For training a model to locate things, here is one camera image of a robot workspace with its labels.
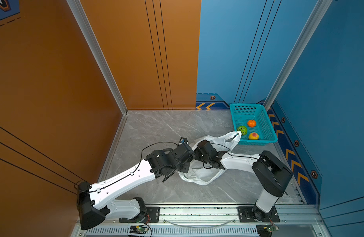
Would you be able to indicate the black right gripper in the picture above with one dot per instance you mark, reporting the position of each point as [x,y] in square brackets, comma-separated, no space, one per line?
[196,151]

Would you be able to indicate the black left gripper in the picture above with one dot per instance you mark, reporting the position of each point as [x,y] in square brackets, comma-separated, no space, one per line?
[186,168]

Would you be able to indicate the white plastic bag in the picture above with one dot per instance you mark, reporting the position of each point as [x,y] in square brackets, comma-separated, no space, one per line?
[203,176]

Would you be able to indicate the green apple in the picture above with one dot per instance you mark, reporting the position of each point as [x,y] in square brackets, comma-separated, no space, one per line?
[243,130]

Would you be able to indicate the red yellow peach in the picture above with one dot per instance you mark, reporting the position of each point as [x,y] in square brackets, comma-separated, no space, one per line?
[253,136]

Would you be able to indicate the orange tangerine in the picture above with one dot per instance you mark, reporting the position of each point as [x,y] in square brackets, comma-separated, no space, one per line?
[251,123]

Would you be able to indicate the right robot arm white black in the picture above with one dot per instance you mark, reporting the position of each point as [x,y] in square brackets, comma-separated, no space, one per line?
[272,173]

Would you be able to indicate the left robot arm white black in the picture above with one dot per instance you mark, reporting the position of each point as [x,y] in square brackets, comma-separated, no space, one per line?
[99,201]

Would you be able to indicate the teal plastic basket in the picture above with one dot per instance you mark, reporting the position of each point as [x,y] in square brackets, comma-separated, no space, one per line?
[242,112]

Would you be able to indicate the green circuit board left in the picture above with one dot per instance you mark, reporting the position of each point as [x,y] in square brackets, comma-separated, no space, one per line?
[138,231]

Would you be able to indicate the green circuit board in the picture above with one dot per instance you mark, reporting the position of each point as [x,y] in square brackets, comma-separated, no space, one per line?
[270,229]
[138,231]

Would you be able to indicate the green circuit board right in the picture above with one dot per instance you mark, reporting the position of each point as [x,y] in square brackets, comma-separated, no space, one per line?
[270,229]

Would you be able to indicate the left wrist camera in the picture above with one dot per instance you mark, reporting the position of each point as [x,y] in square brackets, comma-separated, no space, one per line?
[183,141]

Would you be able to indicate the aluminium corner post left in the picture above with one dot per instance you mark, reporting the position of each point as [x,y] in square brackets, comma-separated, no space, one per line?
[90,37]

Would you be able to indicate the aluminium corner post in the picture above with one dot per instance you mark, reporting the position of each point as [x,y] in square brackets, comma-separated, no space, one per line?
[307,32]
[90,37]

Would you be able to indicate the aluminium corner post right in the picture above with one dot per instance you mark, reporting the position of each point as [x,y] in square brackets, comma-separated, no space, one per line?
[307,32]

